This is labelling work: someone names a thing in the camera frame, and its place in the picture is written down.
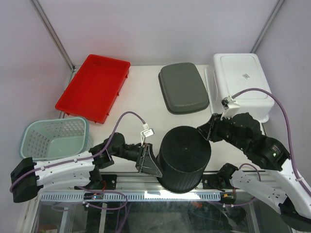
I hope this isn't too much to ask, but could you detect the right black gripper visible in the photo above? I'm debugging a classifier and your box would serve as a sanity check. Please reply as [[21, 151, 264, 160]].
[[196, 112, 248, 152]]

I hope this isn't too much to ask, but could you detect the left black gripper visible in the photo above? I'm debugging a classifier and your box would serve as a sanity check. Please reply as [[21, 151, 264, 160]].
[[111, 142, 163, 177]]

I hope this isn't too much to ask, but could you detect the black ribbed bucket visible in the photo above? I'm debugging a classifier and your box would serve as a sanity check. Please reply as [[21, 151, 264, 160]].
[[157, 126, 211, 193]]

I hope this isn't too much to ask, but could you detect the dark grey plastic tub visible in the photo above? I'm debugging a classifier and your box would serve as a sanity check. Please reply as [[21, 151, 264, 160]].
[[158, 62, 209, 115]]

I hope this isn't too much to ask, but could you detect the large white plastic container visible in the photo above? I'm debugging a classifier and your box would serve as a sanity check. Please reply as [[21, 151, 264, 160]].
[[205, 53, 275, 123]]

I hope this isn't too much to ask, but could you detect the red plastic tray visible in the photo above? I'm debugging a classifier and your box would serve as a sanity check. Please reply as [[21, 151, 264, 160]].
[[55, 54, 131, 124]]

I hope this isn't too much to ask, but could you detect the light blue perforated basket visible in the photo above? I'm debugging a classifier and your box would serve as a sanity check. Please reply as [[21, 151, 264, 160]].
[[19, 117, 93, 161]]

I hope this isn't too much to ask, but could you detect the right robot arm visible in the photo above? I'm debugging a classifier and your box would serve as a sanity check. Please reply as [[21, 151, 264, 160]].
[[197, 113, 311, 232]]

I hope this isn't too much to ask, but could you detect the aluminium mounting rail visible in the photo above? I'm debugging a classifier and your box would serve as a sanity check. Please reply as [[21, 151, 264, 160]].
[[31, 172, 234, 195]]

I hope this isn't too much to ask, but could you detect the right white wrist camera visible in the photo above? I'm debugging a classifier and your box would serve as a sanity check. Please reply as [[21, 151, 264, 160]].
[[221, 96, 240, 119]]

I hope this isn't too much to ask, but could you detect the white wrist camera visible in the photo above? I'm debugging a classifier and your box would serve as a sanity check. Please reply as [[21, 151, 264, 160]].
[[140, 123, 155, 145], [221, 96, 240, 119]]

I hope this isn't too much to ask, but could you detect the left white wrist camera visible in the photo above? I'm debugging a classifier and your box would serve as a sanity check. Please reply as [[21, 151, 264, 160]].
[[140, 123, 155, 145]]

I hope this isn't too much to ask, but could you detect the white slotted cable duct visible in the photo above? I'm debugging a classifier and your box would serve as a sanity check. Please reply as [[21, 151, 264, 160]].
[[40, 190, 221, 202]]

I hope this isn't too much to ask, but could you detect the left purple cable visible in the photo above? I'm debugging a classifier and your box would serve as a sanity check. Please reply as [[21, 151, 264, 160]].
[[9, 111, 149, 194]]

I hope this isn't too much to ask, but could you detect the right aluminium frame post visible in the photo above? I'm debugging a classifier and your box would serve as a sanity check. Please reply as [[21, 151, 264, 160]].
[[250, 0, 286, 53]]

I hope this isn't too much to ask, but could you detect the aluminium frame post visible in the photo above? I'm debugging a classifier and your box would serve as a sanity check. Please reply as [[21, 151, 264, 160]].
[[250, 0, 286, 53], [30, 0, 75, 71]]

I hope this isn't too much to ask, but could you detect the left aluminium frame post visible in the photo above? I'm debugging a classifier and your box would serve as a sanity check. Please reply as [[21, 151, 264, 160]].
[[30, 0, 75, 71]]

